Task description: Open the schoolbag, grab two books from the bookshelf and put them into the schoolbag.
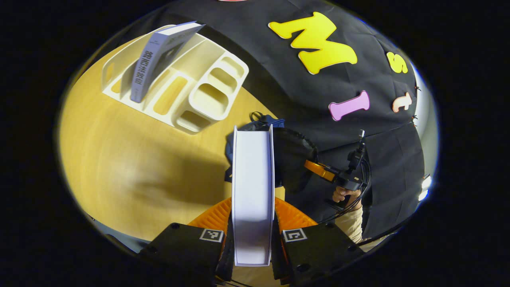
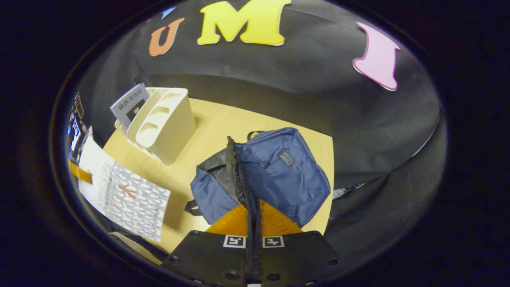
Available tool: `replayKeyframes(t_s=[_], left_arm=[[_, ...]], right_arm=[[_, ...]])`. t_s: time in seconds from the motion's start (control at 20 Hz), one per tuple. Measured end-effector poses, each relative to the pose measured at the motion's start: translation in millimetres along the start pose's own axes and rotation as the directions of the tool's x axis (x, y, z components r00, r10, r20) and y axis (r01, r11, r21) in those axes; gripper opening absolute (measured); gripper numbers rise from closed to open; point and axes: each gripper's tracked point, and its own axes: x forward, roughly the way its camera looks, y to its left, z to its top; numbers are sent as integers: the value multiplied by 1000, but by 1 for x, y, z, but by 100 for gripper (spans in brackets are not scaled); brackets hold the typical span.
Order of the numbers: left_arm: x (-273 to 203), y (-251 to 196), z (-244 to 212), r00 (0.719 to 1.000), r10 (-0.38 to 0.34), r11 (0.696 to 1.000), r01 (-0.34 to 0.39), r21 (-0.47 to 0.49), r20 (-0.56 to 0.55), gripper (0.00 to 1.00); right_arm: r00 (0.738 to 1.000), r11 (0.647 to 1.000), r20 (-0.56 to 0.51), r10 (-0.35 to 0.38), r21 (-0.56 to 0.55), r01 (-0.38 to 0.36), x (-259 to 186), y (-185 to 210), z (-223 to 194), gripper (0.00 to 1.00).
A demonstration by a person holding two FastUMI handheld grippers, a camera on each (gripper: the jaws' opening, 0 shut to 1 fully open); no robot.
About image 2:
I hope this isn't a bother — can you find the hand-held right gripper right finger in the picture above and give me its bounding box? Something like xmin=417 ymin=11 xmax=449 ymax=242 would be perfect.
xmin=255 ymin=199 xmax=341 ymax=287

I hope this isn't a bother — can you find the black backdrop cloth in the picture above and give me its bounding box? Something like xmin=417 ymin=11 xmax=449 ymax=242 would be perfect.
xmin=72 ymin=0 xmax=447 ymax=271

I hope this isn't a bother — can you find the blue cover book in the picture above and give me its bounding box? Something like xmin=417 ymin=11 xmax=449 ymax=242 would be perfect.
xmin=110 ymin=83 xmax=150 ymax=129

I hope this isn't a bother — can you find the white plastic bookshelf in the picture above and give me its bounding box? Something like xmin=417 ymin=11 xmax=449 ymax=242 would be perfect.
xmin=116 ymin=87 xmax=198 ymax=166

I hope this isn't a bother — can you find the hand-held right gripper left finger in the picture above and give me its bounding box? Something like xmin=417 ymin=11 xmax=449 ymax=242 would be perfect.
xmin=163 ymin=204 xmax=255 ymax=287

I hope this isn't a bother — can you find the cluttered side table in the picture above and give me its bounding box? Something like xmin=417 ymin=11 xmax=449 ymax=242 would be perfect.
xmin=66 ymin=92 xmax=93 ymax=164

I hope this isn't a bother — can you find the white patterned book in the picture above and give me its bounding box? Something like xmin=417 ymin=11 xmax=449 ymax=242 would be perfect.
xmin=78 ymin=136 xmax=171 ymax=242

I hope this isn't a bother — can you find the blue schoolbag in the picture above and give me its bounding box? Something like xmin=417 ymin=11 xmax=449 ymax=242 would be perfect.
xmin=184 ymin=128 xmax=332 ymax=228

